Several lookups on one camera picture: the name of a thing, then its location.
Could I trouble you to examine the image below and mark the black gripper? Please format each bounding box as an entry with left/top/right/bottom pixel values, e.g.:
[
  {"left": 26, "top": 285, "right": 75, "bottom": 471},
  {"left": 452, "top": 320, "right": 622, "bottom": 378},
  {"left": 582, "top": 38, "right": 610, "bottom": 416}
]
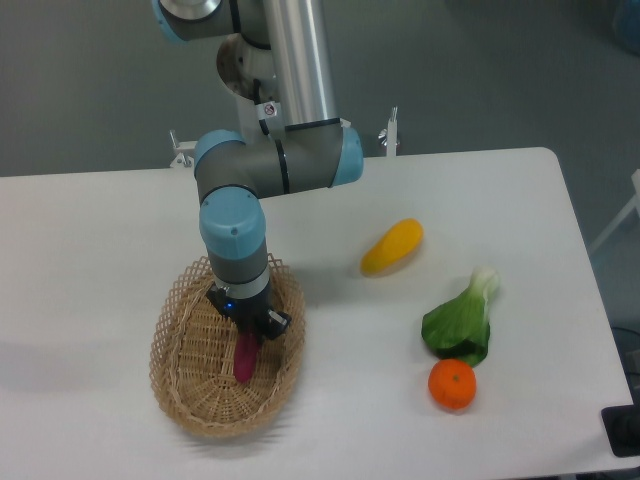
[{"left": 206, "top": 283, "right": 292, "bottom": 346}]

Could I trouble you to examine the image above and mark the purple sweet potato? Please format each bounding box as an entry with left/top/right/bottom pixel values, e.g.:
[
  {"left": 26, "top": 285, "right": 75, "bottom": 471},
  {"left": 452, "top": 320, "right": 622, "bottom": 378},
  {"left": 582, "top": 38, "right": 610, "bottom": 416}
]
[{"left": 233, "top": 344, "right": 260, "bottom": 384}]

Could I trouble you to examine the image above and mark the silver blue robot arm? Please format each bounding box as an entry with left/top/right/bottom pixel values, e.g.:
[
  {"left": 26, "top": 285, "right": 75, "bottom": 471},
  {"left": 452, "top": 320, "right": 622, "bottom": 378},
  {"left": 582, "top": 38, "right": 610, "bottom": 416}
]
[{"left": 152, "top": 1, "right": 364, "bottom": 345}]

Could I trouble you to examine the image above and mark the woven wicker basket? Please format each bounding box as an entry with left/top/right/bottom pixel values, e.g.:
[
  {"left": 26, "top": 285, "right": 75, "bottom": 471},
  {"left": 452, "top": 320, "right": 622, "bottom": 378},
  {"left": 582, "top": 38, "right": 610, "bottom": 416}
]
[{"left": 149, "top": 256, "right": 306, "bottom": 438}]

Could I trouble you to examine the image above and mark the yellow mango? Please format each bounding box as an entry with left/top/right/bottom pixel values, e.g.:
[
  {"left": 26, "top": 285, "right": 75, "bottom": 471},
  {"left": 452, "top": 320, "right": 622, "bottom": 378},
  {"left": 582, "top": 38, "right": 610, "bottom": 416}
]
[{"left": 360, "top": 218, "right": 424, "bottom": 276}]

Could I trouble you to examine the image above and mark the green bok choy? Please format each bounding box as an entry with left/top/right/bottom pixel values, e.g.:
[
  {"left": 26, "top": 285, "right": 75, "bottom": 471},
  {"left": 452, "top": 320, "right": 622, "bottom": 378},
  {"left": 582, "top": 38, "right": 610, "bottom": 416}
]
[{"left": 421, "top": 266, "right": 500, "bottom": 368}]

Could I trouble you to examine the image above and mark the orange tangerine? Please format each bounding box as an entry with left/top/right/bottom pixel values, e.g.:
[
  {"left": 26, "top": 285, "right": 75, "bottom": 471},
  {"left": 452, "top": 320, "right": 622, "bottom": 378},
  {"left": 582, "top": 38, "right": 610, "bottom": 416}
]
[{"left": 427, "top": 359, "right": 477, "bottom": 410}]

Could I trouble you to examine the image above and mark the black device at table edge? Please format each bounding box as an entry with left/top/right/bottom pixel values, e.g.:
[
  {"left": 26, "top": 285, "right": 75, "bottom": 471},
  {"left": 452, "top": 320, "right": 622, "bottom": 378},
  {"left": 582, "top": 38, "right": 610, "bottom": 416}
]
[{"left": 601, "top": 405, "right": 639, "bottom": 458}]

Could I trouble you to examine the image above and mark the black cable on pedestal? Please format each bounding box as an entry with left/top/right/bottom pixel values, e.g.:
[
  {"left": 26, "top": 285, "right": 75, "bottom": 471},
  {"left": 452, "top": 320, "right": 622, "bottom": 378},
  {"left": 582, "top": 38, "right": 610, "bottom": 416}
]
[{"left": 252, "top": 79, "right": 271, "bottom": 137}]

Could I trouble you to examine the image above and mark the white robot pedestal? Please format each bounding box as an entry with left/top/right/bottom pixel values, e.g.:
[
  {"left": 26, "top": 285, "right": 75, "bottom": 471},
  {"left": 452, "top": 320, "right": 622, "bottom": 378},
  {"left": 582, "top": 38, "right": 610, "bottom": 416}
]
[{"left": 216, "top": 33, "right": 279, "bottom": 144}]

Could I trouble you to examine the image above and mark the white furniture frame at right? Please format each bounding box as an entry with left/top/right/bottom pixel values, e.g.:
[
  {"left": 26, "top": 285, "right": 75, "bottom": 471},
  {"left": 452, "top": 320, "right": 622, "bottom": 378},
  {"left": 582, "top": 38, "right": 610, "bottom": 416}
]
[{"left": 587, "top": 169, "right": 640, "bottom": 259}]

